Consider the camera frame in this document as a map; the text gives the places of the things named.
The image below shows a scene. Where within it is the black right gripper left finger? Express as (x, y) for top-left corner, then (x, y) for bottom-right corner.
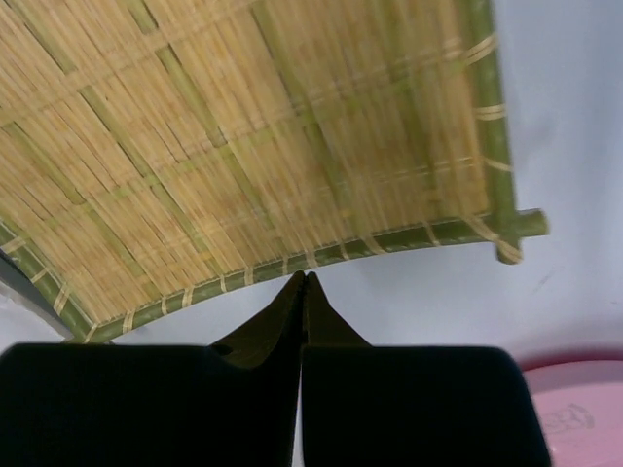
(1, 272), (305, 466)

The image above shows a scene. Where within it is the pink plastic plate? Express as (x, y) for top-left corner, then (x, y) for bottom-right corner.
(524, 360), (622, 467)

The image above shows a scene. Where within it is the square bamboo woven tray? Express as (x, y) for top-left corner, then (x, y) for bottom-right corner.
(1, 1), (549, 342)

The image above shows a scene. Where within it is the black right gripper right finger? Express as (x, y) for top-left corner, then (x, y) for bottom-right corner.
(301, 273), (550, 466)

